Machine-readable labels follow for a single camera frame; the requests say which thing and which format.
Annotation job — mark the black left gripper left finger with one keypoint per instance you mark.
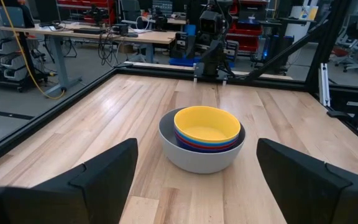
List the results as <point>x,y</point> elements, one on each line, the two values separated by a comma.
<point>73,199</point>

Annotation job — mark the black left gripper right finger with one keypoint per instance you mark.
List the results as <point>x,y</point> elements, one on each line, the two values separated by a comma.
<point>309,193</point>

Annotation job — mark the yellow bowl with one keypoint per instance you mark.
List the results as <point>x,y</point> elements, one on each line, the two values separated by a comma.
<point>207,124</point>

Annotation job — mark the light blue bowl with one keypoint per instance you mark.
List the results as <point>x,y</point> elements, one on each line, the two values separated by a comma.
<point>182,140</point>

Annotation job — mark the red bowl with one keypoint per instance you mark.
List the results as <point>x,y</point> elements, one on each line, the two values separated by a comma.
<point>194,146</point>

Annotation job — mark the dark blue bowl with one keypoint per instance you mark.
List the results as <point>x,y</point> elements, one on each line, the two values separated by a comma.
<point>197,150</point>

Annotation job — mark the white bowl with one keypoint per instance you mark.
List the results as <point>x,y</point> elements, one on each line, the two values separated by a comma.
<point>194,161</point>

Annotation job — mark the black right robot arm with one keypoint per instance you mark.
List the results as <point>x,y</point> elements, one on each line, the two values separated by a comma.
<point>211,62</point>

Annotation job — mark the blue plastic crate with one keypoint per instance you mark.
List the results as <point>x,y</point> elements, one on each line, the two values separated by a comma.
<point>182,61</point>

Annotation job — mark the wooden workbench with grey legs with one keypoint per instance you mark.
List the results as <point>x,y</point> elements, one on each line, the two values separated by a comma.
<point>148,36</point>

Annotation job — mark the grey office chair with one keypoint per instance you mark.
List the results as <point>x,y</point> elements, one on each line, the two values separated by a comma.
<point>132,12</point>

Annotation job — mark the silver aluminium extrusion bar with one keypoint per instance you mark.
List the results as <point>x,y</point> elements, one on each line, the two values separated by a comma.
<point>324,87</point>

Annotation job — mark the cart with grey storage bins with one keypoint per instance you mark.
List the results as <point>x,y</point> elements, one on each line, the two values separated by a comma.
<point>8,59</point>

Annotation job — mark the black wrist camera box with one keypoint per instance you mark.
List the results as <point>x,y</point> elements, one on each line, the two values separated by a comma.
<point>210,22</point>

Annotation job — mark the black metal table frame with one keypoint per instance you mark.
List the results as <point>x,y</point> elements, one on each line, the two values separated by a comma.
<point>328,46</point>

